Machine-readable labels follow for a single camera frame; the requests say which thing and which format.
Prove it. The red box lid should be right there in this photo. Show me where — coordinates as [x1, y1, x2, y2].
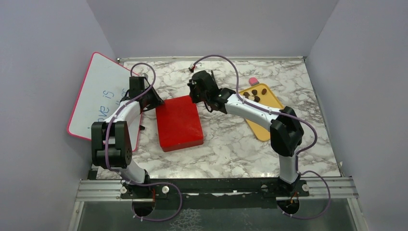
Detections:
[155, 95, 204, 152]

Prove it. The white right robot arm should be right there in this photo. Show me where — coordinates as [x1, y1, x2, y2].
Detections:
[187, 71, 304, 196]

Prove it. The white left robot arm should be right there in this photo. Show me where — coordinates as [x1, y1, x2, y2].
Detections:
[91, 76, 164, 198]

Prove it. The pink framed whiteboard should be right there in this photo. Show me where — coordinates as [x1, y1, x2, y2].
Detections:
[66, 52, 130, 140]

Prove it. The pink eraser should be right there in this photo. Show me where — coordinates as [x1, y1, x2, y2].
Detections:
[248, 77, 259, 86]

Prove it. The yellow plastic tray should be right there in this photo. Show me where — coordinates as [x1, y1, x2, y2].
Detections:
[239, 83, 284, 141]

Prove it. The black metal base rail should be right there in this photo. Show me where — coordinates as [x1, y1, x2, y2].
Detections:
[120, 178, 309, 210]

